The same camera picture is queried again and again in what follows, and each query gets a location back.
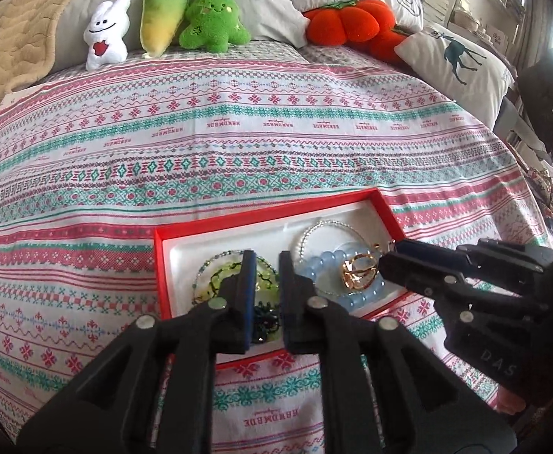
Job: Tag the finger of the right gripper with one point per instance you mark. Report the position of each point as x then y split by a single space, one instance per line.
438 277
490 260

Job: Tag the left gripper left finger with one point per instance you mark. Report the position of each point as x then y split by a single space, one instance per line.
151 389

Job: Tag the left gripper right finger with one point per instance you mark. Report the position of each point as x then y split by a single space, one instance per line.
382 390

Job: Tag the multicolour seed bead bangle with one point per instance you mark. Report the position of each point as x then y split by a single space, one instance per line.
225 264

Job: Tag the right hand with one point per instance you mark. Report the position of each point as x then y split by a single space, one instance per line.
508 403

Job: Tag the red cardboard box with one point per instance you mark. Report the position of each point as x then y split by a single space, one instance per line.
341 270

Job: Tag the white deer print pillow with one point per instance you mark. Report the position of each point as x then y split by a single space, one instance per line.
462 70

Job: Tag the patterned red green bedspread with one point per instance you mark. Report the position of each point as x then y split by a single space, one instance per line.
92 163

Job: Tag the orange pumpkin plush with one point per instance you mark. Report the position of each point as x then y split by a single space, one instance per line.
368 26

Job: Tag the green tree plush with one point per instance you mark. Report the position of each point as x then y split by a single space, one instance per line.
213 25

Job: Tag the white bunny plush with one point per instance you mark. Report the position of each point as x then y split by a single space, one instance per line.
105 34

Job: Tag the yellow green carrot plush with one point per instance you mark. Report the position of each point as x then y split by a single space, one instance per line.
160 21

